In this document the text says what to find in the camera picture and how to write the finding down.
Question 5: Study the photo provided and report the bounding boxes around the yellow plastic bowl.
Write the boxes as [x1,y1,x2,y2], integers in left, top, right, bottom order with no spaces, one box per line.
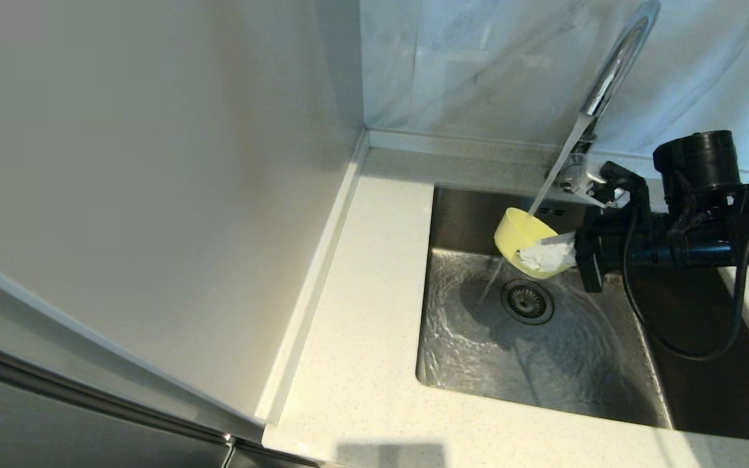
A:
[493,207,577,280]

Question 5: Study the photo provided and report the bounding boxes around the stainless steel sink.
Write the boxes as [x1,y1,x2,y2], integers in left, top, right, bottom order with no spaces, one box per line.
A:
[415,182,749,443]

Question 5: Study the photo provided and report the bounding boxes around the round metal drain strainer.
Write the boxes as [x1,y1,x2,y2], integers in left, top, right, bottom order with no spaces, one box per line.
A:
[501,278,555,326]

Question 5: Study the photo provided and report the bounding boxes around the chrome gooseneck faucet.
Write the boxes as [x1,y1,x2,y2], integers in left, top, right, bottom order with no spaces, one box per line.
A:
[547,0,663,209]

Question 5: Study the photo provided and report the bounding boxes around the tall cabinet side panel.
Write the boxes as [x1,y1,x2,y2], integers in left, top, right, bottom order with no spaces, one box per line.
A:
[0,0,365,443]

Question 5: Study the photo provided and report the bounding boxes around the chrome cabinet edge trim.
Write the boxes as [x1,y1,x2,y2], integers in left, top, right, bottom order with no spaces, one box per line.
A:
[0,335,235,449]

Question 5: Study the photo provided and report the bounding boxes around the tall cabinet steel front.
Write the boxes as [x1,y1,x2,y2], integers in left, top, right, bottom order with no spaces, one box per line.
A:
[0,351,320,468]

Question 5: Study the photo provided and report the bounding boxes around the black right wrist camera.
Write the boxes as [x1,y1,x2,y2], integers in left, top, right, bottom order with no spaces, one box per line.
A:
[599,161,650,212]

